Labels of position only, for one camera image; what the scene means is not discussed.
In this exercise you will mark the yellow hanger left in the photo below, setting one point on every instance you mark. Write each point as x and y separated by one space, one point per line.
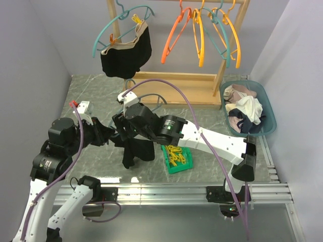
198 31

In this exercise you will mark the yellow clothespins in bin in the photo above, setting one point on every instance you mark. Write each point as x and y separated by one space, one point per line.
175 155

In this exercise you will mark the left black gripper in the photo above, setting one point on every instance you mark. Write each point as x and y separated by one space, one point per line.
102 132

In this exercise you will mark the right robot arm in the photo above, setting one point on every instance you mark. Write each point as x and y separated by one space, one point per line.
241 152

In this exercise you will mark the yellow clothespin on teal hanger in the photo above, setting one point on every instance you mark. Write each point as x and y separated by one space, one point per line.
136 19

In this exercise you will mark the wooden clothes rack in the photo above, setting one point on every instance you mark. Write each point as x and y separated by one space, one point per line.
181 89

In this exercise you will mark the black underwear back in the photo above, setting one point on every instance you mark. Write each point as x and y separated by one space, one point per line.
124 60

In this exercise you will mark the black underwear front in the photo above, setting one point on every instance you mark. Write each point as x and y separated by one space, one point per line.
142 149

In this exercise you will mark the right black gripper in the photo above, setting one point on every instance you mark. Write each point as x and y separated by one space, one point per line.
121 122

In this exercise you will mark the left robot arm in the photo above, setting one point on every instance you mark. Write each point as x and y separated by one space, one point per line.
58 155

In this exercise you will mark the green plastic bin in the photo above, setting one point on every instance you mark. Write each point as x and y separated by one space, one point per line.
180 167

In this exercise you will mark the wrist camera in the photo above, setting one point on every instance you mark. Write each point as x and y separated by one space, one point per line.
127 100
85 109

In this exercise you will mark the beige underwear in basket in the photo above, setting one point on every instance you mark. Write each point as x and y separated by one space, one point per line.
235 92

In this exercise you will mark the orange clothes hanger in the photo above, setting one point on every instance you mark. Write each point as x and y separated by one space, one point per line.
176 31

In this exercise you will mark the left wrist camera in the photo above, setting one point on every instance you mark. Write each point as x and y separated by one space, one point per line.
85 109

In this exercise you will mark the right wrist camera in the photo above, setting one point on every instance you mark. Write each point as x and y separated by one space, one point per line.
127 100

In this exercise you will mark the white underwear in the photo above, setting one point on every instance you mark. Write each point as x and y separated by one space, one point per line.
251 107

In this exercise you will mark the aluminium mounting rail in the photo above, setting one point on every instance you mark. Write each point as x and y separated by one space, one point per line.
157 212

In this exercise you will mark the black underwear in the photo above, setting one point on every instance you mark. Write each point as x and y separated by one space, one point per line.
124 60
142 149

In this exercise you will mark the teal laundry basket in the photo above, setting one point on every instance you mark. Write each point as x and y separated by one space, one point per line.
269 125

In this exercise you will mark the navy underwear in basket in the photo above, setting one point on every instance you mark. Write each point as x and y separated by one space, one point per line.
242 124

